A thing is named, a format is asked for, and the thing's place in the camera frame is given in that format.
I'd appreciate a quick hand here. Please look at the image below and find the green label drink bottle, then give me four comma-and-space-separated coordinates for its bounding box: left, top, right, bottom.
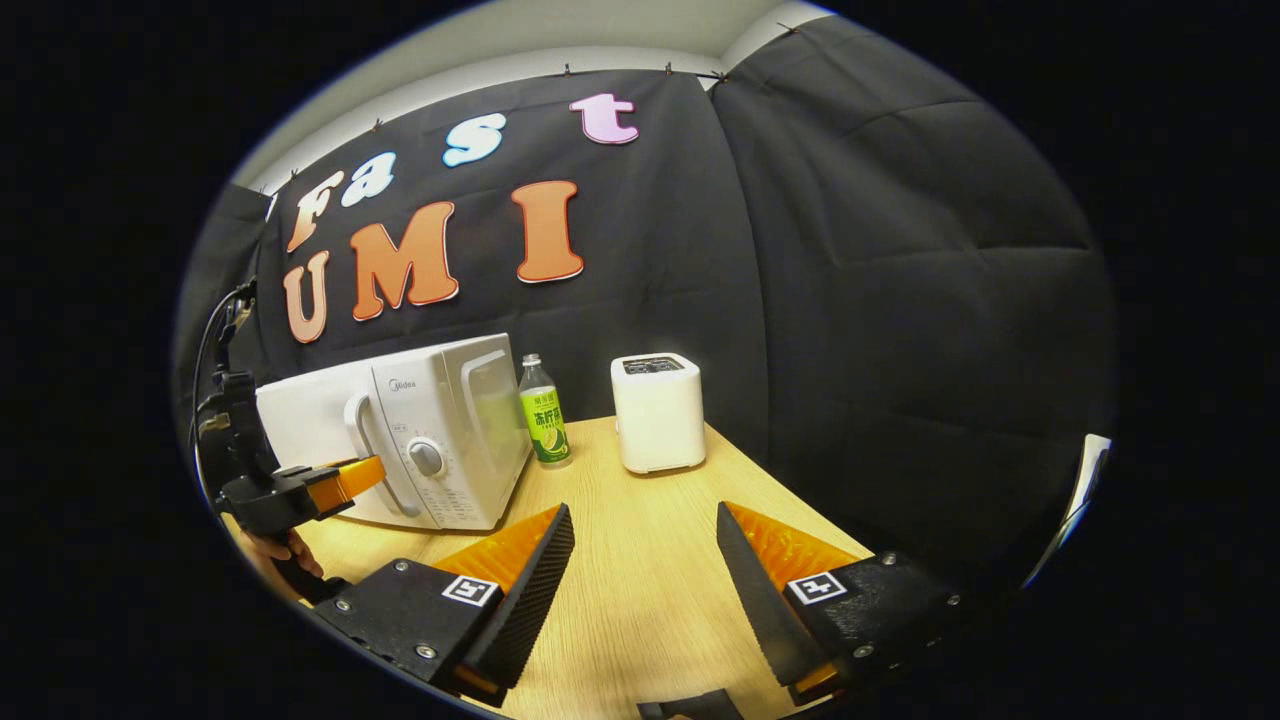
518, 353, 573, 469

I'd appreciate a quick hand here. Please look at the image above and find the white microwave oven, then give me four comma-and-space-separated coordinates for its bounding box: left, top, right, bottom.
255, 333, 533, 531

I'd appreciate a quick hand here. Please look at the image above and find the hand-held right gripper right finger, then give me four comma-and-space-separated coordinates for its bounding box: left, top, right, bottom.
716, 500, 966, 706

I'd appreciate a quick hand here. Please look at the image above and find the black cable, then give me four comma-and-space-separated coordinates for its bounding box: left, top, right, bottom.
190, 280, 259, 441

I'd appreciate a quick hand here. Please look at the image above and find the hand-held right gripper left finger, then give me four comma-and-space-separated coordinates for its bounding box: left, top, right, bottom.
315, 503, 576, 706

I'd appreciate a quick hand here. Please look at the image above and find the white toaster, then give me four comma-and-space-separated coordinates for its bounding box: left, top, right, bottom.
610, 352, 707, 475

